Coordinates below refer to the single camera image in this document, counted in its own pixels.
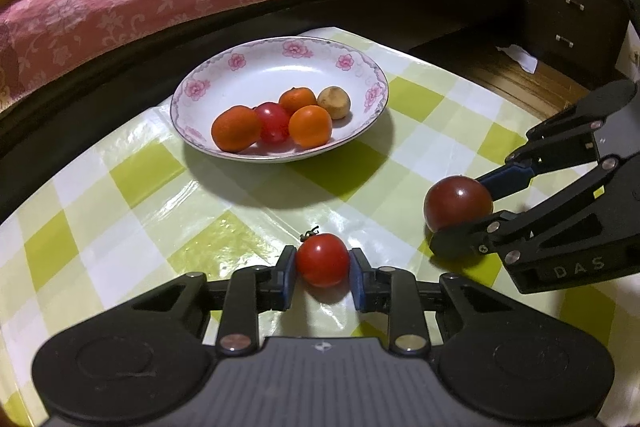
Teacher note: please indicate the oval red cherry tomato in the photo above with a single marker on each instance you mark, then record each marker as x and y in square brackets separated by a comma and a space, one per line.
[272, 122]

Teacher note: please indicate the dark bedside cabinet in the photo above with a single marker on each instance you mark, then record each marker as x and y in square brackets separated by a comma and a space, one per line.
[565, 27]

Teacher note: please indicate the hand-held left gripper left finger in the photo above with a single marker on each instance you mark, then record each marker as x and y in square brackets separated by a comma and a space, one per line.
[287, 277]

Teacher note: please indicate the green checked tablecloth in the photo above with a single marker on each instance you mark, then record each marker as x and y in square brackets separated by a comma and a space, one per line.
[125, 232]

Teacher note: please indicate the white floral-rimmed plate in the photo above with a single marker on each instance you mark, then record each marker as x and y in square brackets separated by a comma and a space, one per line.
[260, 72]

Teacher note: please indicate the large dark red tomato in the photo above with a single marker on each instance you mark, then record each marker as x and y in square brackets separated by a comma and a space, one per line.
[457, 202]

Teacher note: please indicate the large brown longan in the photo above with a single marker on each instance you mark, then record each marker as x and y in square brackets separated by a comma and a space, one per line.
[334, 102]

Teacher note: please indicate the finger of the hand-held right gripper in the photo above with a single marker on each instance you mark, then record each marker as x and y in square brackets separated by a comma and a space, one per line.
[460, 242]
[505, 182]

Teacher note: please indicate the small orange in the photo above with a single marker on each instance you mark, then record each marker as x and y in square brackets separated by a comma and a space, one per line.
[310, 125]
[236, 128]
[297, 99]

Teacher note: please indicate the red tomato with stem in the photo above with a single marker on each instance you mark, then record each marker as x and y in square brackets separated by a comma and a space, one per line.
[322, 259]

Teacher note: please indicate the white paper scrap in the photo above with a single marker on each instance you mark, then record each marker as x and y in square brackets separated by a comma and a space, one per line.
[520, 57]

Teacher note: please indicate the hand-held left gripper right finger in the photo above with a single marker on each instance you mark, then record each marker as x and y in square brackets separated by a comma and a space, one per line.
[357, 277]

